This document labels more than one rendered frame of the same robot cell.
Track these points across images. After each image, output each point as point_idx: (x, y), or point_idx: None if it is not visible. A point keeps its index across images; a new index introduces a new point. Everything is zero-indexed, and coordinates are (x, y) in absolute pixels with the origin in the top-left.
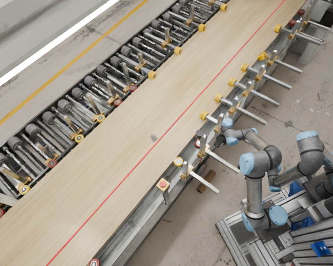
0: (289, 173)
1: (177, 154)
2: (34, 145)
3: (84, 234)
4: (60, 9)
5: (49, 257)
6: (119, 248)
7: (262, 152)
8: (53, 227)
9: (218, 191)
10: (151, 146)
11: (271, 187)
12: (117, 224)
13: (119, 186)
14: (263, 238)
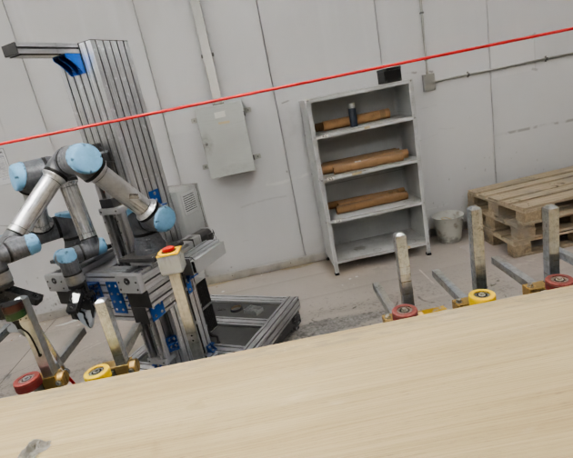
0: (76, 199)
1: (75, 383)
2: None
3: (396, 353)
4: None
5: (507, 350)
6: None
7: (62, 149)
8: (477, 400)
9: (136, 323)
10: (69, 435)
11: (100, 242)
12: (315, 339)
13: (238, 394)
14: (176, 243)
